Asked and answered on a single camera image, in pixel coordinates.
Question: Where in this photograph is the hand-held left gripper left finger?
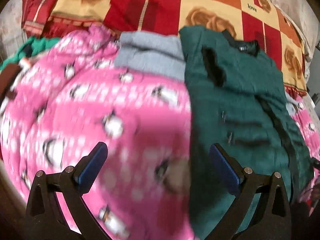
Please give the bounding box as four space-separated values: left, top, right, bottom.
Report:
25 141 109 240

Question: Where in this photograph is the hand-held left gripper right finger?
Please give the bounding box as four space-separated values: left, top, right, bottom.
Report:
209 142 293 240

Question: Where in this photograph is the green quilted jacket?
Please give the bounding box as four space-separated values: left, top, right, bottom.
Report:
179 25 315 240

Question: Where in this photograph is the pink penguin blanket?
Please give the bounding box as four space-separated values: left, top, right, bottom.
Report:
0 26 320 240

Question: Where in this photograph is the grey cloth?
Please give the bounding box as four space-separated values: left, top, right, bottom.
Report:
114 31 187 82

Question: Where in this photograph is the green cloth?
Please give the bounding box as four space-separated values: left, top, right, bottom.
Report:
0 36 60 70

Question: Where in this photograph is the red orange checkered quilt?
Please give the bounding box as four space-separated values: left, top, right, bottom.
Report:
21 0 309 98

